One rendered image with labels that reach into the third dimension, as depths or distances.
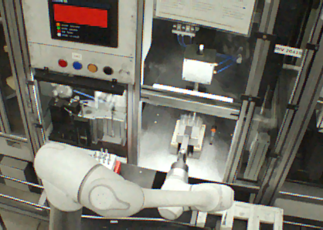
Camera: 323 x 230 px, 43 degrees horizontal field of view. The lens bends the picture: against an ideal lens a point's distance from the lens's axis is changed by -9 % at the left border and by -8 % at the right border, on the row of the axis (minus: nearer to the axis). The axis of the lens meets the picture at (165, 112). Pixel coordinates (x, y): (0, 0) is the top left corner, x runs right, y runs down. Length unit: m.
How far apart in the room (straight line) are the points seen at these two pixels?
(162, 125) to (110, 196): 1.03
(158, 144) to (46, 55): 0.70
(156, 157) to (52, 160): 0.83
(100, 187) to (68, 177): 0.11
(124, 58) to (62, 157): 0.48
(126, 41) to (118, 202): 0.59
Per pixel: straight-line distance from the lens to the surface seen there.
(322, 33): 1.38
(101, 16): 1.41
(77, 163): 1.17
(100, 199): 1.10
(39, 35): 1.59
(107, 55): 1.52
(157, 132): 2.04
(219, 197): 1.60
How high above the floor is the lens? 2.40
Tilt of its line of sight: 44 degrees down
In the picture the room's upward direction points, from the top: 5 degrees clockwise
